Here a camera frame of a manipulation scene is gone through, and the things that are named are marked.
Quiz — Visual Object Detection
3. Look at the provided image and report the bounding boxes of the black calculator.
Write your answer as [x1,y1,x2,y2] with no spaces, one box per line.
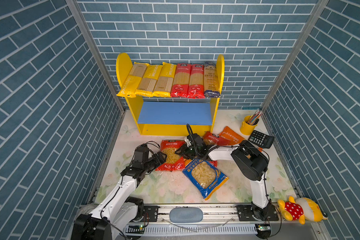
[248,130,275,149]

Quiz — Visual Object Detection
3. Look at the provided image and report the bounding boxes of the orange pasta bag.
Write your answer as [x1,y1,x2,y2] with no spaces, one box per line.
[219,126,245,146]

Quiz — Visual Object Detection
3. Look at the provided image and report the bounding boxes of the red fusilli bag left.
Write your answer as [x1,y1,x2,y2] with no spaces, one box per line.
[156,140,185,172]

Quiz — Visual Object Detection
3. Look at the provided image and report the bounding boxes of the yellow pen cup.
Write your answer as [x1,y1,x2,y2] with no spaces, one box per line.
[240,116,257,136]

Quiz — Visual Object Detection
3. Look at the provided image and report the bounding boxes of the blue macaroni bag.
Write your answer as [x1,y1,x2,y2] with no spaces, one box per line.
[183,159,229,200]

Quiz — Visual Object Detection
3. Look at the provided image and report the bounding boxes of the grey oval pad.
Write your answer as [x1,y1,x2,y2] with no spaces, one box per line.
[169,207,203,224]

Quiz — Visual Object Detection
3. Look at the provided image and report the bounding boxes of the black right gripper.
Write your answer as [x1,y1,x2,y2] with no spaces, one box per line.
[173,143,200,161]

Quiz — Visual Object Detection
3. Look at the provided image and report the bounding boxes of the red spaghetti bag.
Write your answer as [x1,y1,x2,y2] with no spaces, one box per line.
[187,64,205,99]
[171,64,192,98]

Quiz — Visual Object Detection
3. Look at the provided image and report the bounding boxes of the yellow plush toy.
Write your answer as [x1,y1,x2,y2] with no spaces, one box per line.
[278,196,328,225]

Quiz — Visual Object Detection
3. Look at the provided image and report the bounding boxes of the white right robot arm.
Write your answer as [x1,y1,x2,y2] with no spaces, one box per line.
[176,125,281,222]

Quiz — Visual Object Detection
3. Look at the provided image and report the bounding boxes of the yellow spaghetti bag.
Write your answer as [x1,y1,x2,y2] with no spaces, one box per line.
[153,63,177,98]
[135,65,163,97]
[117,63,150,98]

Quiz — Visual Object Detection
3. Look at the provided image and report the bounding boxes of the blue Moli spaghetti bag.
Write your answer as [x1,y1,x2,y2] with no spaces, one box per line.
[204,62,220,98]

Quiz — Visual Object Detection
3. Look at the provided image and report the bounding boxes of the red fusilli bag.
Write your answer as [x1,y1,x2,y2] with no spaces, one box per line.
[156,140,185,172]
[203,132,230,150]

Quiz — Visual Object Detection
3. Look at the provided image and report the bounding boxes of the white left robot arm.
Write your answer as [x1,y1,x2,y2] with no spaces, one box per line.
[70,141,167,240]

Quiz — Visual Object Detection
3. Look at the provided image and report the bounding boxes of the coloured pens in cup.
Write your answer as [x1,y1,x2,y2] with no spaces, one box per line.
[247,110,263,126]

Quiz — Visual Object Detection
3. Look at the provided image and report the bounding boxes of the red fusilli bag right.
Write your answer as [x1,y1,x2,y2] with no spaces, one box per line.
[203,132,230,150]

